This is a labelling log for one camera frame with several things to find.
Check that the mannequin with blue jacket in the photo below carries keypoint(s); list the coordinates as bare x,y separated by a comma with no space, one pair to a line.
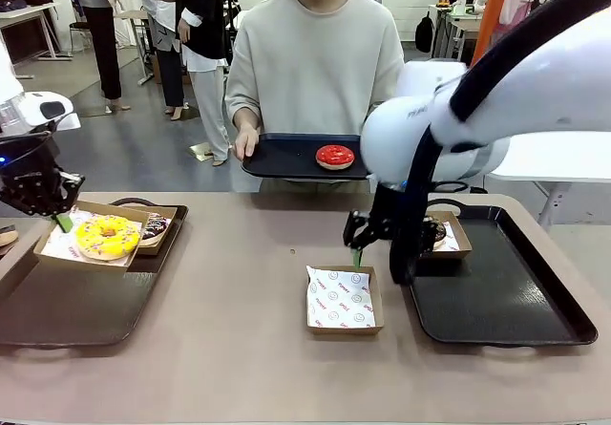
107,52

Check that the mannequin with black jacket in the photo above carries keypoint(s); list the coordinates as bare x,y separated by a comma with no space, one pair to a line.
210,100

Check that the black backpack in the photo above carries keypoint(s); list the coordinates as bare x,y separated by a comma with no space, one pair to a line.
423,33

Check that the white side table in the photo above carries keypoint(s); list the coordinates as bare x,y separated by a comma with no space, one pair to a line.
549,157

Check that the person's right hand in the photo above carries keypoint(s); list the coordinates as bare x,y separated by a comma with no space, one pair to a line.
247,143

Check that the tan donut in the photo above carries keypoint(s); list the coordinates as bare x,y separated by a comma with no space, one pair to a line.
7,238

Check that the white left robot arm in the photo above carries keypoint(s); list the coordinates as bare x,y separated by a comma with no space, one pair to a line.
31,105

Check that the small light wood desk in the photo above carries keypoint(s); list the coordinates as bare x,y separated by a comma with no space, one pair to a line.
131,14

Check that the yellow sprinkled donut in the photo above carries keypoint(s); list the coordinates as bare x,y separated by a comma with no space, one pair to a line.
90,241

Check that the mannequin with white shirt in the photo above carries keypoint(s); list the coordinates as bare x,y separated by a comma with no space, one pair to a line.
169,76

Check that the black plastic tray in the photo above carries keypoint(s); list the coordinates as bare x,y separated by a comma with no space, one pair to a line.
487,301

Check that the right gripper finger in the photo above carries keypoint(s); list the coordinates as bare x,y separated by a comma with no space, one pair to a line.
377,235
354,231

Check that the brown cardboard food box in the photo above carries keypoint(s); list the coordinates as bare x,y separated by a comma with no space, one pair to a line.
150,251
448,254
346,331
86,261

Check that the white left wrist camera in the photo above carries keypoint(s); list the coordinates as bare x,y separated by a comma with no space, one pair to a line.
69,121

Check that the dark brown plastic tray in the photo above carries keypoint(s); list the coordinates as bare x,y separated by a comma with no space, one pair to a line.
71,310

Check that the white desk with dark caps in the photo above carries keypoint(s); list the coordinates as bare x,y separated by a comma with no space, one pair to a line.
24,14

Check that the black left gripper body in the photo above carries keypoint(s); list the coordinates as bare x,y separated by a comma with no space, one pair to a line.
28,167

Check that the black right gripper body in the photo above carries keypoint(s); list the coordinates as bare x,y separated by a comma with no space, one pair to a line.
386,205

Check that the gold mannequin base plate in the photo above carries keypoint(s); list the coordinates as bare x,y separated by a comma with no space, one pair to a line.
203,153

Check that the black serving tray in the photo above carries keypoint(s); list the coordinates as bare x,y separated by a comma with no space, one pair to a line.
286,157

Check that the orange hanging cloth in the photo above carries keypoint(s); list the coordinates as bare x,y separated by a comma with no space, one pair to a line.
496,14

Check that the person in beige sweater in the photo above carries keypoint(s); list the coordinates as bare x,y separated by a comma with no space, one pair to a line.
315,62

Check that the person's right forearm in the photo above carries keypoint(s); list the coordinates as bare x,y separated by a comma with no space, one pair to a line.
246,110

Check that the background white workbench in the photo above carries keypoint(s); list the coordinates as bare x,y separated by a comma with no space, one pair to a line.
458,19

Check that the chocolate sprinkled donut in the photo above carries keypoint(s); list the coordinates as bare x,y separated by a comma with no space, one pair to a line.
435,234
155,227

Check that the red glazed donut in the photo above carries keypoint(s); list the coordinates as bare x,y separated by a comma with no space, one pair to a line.
324,157

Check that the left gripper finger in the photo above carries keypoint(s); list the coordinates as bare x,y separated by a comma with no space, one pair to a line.
35,203
70,191

